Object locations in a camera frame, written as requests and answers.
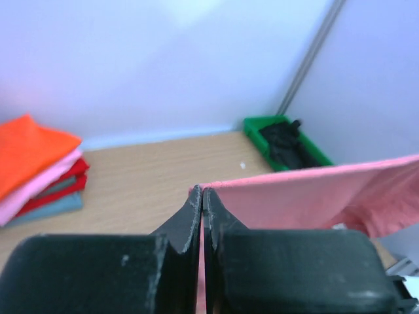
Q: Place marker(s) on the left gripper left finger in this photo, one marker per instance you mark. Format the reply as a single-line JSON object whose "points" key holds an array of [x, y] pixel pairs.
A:
{"points": [[81, 273]]}

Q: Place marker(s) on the dusty pink t shirt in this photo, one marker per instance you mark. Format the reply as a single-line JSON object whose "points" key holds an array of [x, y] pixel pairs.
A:
{"points": [[377, 198]]}

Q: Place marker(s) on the green plastic bin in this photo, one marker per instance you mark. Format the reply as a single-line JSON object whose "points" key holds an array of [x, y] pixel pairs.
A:
{"points": [[251, 127]]}

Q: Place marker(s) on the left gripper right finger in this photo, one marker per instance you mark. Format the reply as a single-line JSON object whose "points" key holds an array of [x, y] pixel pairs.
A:
{"points": [[292, 271]]}

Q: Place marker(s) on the black t shirt in bin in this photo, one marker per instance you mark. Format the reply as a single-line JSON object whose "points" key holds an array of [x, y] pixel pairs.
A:
{"points": [[286, 148]]}

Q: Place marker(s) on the grey blue folded t shirt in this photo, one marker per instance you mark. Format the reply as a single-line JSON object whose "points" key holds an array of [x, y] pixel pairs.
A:
{"points": [[68, 203]]}

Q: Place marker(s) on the light pink folded t shirt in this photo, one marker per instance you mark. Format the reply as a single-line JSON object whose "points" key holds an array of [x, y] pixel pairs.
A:
{"points": [[12, 203]]}

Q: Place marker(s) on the right aluminium frame post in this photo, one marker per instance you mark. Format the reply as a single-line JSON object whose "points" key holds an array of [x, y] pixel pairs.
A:
{"points": [[315, 45]]}

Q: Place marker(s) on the orange folded t shirt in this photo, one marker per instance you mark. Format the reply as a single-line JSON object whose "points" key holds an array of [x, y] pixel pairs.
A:
{"points": [[28, 148]]}

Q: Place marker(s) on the red folded t shirt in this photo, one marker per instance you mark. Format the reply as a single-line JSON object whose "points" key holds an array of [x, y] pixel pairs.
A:
{"points": [[74, 180]]}

